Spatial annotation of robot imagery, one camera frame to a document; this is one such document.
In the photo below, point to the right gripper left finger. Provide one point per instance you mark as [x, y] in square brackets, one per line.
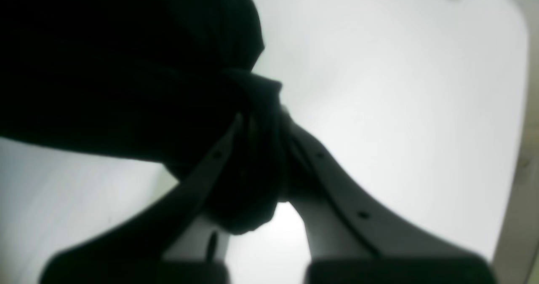
[174, 241]

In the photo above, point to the black T-shirt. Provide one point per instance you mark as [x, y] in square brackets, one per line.
[151, 80]

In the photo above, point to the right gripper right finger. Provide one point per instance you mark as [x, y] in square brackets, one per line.
[354, 239]

